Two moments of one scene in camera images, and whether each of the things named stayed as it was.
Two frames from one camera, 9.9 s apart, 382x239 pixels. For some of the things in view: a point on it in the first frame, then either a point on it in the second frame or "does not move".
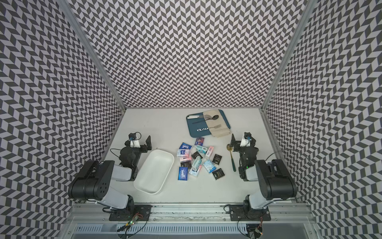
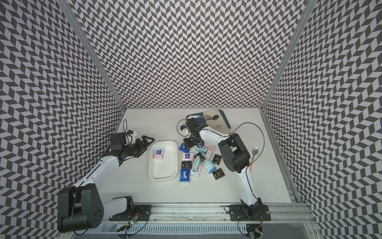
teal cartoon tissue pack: [201, 149] does not move
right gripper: [237, 144] -> [189, 144]
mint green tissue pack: [196, 164] does not move
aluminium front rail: [192, 214] does not move
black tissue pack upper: [217, 159] does not move
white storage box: [153, 172] -> [165, 169]
